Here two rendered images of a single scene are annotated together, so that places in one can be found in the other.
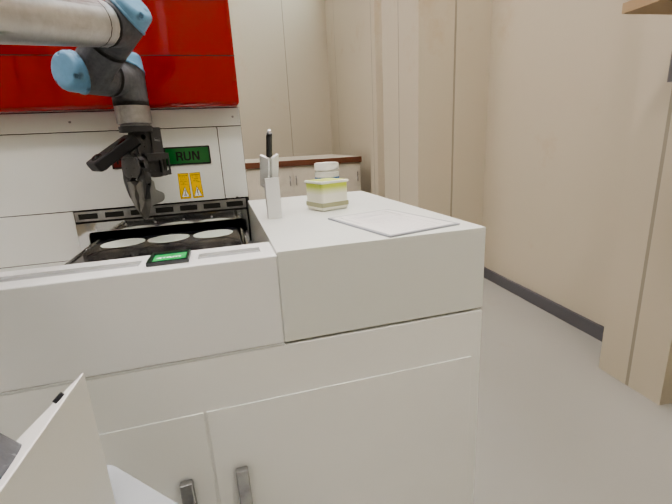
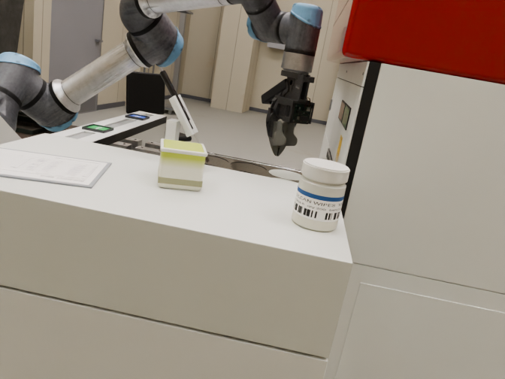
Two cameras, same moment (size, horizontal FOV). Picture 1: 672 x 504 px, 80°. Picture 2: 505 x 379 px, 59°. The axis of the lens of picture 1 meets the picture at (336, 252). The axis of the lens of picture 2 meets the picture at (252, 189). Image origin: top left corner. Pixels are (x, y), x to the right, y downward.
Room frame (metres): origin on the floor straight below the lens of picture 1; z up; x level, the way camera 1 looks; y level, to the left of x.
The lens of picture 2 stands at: (1.29, -0.63, 1.19)
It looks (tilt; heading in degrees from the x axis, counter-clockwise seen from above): 16 degrees down; 109
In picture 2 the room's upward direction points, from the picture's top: 10 degrees clockwise
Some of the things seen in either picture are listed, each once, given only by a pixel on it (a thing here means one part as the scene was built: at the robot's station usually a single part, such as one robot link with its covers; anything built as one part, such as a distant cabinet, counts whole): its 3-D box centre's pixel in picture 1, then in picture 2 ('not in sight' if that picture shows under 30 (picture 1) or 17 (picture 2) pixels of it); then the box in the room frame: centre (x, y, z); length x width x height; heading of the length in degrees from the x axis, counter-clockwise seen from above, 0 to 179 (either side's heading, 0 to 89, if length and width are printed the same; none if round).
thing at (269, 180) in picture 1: (270, 185); (181, 130); (0.86, 0.13, 1.03); 0.06 x 0.04 x 0.13; 15
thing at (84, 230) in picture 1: (168, 232); not in sight; (1.10, 0.46, 0.89); 0.44 x 0.02 x 0.10; 105
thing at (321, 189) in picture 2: (327, 179); (319, 194); (1.17, 0.01, 1.01); 0.07 x 0.07 x 0.10
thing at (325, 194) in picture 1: (326, 194); (180, 165); (0.93, 0.01, 1.00); 0.07 x 0.07 x 0.07; 33
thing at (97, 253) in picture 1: (164, 248); (243, 177); (0.90, 0.40, 0.90); 0.34 x 0.34 x 0.01; 15
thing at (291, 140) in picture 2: (145, 198); (288, 140); (0.98, 0.46, 1.01); 0.06 x 0.03 x 0.09; 146
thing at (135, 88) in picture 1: (126, 79); (303, 29); (0.97, 0.45, 1.27); 0.09 x 0.08 x 0.11; 161
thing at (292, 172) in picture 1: (271, 189); not in sight; (6.31, 0.95, 0.46); 2.40 x 1.94 x 0.92; 101
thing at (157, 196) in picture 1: (153, 198); (279, 139); (0.97, 0.43, 1.01); 0.06 x 0.03 x 0.09; 146
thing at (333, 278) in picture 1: (336, 240); (155, 221); (0.91, 0.00, 0.89); 0.62 x 0.35 x 0.14; 15
